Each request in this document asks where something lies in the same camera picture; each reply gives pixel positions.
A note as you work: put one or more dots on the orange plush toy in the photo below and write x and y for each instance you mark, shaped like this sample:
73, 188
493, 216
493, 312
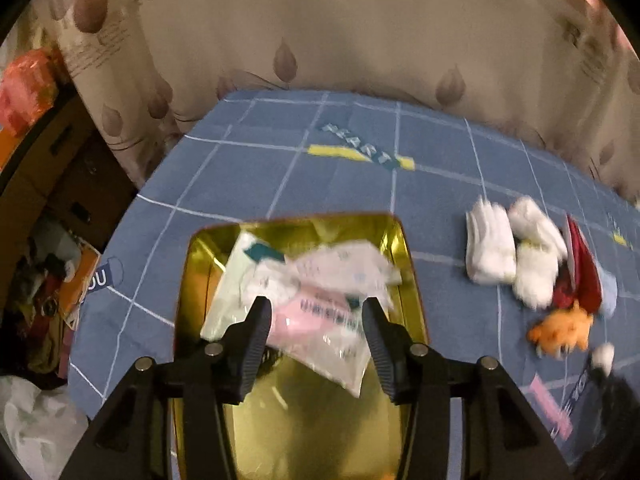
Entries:
562, 332

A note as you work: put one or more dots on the white fluffy pompom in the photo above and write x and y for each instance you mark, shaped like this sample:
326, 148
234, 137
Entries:
602, 356

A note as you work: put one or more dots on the beige leaf print curtain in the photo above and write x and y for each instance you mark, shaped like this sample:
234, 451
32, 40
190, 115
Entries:
350, 35

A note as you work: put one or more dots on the white knitted glove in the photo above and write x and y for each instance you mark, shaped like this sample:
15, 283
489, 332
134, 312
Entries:
490, 242

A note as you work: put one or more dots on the orange red plastic bag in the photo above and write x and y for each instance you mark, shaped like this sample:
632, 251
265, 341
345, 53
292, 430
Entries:
27, 87

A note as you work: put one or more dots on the white plastic bag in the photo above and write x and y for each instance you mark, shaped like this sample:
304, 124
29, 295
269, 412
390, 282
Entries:
35, 425

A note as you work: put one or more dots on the blue checked bed sheet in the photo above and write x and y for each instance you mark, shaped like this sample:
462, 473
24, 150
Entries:
350, 190

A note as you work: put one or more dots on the brown cardboard box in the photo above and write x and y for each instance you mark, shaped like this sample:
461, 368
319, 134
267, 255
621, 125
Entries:
75, 160

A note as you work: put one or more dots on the rectangular tin box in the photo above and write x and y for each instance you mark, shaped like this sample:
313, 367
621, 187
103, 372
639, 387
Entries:
310, 425

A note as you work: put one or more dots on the pile of assorted clutter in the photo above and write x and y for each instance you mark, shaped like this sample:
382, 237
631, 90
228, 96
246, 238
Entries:
45, 300

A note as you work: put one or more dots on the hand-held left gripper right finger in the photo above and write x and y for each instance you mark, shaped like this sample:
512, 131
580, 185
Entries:
382, 360

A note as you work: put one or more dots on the red santa hat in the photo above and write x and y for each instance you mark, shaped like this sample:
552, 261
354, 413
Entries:
582, 275

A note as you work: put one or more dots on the clear plastic packet pink print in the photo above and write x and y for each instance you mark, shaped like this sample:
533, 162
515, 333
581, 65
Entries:
330, 300

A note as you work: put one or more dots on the white tissue packet teal label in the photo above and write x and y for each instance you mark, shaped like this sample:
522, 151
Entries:
227, 290

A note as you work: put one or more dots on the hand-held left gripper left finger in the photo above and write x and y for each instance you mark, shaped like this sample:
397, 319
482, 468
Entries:
250, 360

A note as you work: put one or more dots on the white plush toy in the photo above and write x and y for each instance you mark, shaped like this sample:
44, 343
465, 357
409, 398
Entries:
537, 255

